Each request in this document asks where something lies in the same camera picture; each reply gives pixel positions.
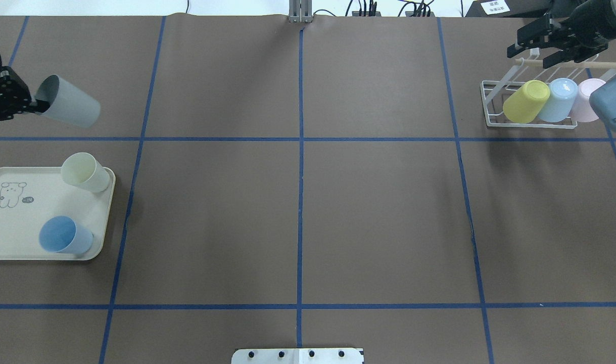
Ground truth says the grey aluminium post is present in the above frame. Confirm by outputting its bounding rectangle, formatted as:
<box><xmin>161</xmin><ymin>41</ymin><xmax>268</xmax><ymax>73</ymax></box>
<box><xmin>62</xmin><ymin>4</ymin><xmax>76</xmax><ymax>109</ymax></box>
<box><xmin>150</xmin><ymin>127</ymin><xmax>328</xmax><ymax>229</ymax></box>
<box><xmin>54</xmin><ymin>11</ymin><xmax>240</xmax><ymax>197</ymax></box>
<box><xmin>289</xmin><ymin>0</ymin><xmax>314</xmax><ymax>24</ymax></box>

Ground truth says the white paper label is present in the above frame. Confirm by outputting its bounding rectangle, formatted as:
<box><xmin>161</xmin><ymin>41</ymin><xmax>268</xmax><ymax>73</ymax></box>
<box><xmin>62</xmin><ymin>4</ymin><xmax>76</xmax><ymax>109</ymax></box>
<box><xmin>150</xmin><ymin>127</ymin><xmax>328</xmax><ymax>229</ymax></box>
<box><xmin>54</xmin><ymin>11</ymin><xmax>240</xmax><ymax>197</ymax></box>
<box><xmin>480</xmin><ymin>0</ymin><xmax>510</xmax><ymax>16</ymax></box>

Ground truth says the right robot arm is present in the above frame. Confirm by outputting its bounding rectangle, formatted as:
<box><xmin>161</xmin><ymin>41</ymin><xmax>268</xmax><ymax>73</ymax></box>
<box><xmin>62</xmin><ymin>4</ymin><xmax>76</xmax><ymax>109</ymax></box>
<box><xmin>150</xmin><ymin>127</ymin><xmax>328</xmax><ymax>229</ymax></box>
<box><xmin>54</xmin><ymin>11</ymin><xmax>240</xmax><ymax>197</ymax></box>
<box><xmin>507</xmin><ymin>1</ymin><xmax>616</xmax><ymax>132</ymax></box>

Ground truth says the grey plastic cup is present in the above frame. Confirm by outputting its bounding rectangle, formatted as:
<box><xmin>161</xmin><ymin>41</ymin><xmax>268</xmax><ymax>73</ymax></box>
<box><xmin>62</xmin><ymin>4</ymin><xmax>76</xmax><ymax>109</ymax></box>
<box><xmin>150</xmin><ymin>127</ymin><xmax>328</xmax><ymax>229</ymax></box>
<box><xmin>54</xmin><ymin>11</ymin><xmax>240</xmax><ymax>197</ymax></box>
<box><xmin>34</xmin><ymin>75</ymin><xmax>101</xmax><ymax>127</ymax></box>

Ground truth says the white wire cup rack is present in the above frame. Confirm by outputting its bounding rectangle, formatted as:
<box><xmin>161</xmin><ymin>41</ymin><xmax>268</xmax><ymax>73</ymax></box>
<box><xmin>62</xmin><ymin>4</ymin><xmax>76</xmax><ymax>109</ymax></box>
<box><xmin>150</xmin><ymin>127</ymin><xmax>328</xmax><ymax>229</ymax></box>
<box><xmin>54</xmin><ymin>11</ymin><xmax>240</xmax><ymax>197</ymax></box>
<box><xmin>480</xmin><ymin>49</ymin><xmax>616</xmax><ymax>130</ymax></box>

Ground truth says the yellow plastic cup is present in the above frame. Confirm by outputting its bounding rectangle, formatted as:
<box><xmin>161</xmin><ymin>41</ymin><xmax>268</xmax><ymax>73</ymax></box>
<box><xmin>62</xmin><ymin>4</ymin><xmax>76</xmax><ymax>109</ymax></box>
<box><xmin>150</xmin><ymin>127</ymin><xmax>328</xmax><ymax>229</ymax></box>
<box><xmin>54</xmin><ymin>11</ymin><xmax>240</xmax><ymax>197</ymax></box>
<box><xmin>503</xmin><ymin>80</ymin><xmax>550</xmax><ymax>124</ymax></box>

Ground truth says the blue plastic cup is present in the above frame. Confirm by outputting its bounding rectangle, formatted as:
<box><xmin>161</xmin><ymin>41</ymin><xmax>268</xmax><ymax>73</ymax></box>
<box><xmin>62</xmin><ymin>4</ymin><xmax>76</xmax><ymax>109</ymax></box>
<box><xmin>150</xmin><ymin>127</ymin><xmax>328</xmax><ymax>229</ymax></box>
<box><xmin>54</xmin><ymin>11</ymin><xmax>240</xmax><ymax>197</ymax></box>
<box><xmin>537</xmin><ymin>78</ymin><xmax>579</xmax><ymax>123</ymax></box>
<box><xmin>39</xmin><ymin>216</ymin><xmax>93</xmax><ymax>254</ymax></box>

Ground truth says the pale green plastic cup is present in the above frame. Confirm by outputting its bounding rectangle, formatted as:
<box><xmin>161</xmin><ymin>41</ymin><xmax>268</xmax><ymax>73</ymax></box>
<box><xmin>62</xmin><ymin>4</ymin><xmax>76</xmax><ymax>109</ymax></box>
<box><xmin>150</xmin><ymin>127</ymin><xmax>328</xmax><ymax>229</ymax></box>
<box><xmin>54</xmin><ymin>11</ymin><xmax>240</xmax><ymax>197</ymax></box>
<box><xmin>60</xmin><ymin>152</ymin><xmax>111</xmax><ymax>193</ymax></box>

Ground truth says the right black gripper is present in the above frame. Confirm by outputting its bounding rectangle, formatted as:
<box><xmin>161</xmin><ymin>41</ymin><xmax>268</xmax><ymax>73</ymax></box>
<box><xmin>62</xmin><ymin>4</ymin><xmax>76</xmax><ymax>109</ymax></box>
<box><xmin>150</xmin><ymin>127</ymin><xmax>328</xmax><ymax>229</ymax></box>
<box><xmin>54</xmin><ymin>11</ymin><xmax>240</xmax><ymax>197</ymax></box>
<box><xmin>507</xmin><ymin>1</ymin><xmax>616</xmax><ymax>69</ymax></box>

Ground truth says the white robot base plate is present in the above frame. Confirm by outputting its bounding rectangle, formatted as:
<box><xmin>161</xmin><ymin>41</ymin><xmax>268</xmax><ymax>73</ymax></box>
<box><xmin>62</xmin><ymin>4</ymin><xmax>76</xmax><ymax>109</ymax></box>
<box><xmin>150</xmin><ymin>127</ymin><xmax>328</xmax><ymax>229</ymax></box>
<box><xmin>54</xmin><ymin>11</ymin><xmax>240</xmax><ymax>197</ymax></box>
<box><xmin>231</xmin><ymin>347</ymin><xmax>365</xmax><ymax>363</ymax></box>

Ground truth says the pink plastic cup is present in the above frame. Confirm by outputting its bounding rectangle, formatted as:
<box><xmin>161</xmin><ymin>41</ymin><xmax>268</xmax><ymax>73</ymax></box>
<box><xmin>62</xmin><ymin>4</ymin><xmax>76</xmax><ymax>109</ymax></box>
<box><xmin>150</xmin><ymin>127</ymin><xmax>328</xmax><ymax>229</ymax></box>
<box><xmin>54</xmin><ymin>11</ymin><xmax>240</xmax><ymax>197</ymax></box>
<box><xmin>569</xmin><ymin>78</ymin><xmax>606</xmax><ymax>123</ymax></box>

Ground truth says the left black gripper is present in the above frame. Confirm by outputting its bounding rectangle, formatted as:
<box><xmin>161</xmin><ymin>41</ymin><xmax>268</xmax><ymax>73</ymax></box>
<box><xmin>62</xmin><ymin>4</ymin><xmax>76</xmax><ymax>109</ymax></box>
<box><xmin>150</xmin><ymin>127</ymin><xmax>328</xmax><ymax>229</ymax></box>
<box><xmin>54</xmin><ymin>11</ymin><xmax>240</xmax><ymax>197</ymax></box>
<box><xmin>0</xmin><ymin>66</ymin><xmax>51</xmax><ymax>121</ymax></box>

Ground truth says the white bear tray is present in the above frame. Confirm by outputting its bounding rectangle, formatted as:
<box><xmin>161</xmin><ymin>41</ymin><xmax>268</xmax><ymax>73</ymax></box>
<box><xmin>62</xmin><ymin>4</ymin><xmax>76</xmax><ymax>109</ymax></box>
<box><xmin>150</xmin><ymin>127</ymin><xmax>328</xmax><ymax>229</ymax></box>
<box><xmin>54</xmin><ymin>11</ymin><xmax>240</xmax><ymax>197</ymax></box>
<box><xmin>0</xmin><ymin>167</ymin><xmax>116</xmax><ymax>261</ymax></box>

